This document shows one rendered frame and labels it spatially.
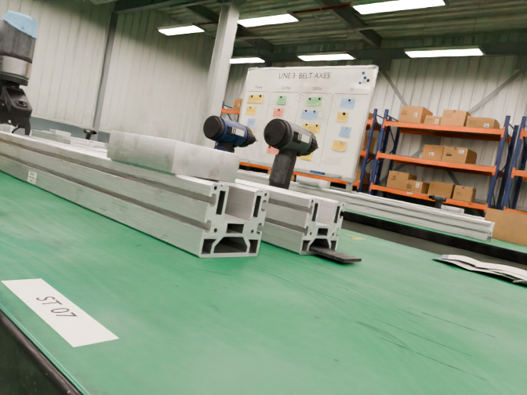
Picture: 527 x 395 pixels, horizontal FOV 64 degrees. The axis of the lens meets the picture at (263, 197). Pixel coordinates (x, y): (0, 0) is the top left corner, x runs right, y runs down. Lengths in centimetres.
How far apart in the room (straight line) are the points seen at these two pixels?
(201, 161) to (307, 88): 364
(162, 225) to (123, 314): 25
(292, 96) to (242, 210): 373
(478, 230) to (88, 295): 186
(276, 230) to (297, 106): 355
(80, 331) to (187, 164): 31
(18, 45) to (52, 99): 1181
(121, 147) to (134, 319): 37
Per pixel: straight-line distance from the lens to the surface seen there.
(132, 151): 60
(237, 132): 106
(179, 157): 53
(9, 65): 124
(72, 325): 28
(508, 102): 1150
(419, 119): 1097
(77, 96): 1333
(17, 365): 27
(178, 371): 24
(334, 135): 386
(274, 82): 444
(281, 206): 65
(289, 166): 89
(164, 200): 54
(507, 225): 249
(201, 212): 48
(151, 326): 29
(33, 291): 33
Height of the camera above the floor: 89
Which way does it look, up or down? 3 degrees down
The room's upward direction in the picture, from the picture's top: 11 degrees clockwise
